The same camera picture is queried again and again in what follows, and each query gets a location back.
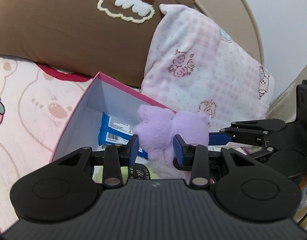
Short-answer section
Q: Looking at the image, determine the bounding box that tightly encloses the white blue tissue pack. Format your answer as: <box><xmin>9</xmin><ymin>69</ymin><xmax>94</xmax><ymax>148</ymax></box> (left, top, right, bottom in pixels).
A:
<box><xmin>208</xmin><ymin>145</ymin><xmax>221</xmax><ymax>152</ymax></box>

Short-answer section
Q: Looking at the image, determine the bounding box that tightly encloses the green yarn ball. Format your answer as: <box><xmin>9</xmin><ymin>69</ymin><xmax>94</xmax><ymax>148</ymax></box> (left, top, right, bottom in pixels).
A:
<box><xmin>92</xmin><ymin>164</ymin><xmax>159</xmax><ymax>184</ymax></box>

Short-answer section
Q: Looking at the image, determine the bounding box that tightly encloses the purple plush toy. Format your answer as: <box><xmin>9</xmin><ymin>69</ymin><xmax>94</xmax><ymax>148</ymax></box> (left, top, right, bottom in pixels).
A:
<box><xmin>133</xmin><ymin>105</ymin><xmax>209</xmax><ymax>166</ymax></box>

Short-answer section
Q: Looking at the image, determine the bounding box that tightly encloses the brown cloud pillow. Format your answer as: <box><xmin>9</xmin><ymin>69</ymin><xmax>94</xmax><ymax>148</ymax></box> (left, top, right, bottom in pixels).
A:
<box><xmin>0</xmin><ymin>0</ymin><xmax>195</xmax><ymax>87</ymax></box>

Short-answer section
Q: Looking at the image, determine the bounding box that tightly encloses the pink cardboard box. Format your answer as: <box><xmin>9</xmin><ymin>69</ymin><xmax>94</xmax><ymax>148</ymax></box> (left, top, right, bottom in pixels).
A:
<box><xmin>50</xmin><ymin>73</ymin><xmax>165</xmax><ymax>162</ymax></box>

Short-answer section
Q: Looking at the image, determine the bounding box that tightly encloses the gold satin curtain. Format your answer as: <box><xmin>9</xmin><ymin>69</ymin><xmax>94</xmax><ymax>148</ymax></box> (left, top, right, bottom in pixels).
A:
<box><xmin>267</xmin><ymin>65</ymin><xmax>307</xmax><ymax>122</ymax></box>

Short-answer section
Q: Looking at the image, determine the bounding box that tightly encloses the beige headboard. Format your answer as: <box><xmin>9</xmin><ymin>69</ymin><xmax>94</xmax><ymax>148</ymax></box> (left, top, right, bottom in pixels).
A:
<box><xmin>195</xmin><ymin>0</ymin><xmax>264</xmax><ymax>64</ymax></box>

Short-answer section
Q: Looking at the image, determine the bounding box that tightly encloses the clear plastic swab box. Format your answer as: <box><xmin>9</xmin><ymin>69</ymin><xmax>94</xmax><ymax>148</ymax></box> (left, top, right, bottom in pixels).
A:
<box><xmin>148</xmin><ymin>158</ymin><xmax>191</xmax><ymax>183</ymax></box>

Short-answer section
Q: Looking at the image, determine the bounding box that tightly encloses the blue snack packet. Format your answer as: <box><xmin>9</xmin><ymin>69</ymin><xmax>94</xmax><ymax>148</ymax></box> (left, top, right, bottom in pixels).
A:
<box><xmin>98</xmin><ymin>112</ymin><xmax>134</xmax><ymax>146</ymax></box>

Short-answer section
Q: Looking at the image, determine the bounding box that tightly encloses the pink checked pillow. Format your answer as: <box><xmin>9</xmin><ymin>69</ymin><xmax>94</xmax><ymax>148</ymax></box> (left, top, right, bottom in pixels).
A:
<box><xmin>141</xmin><ymin>4</ymin><xmax>274</xmax><ymax>132</ymax></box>

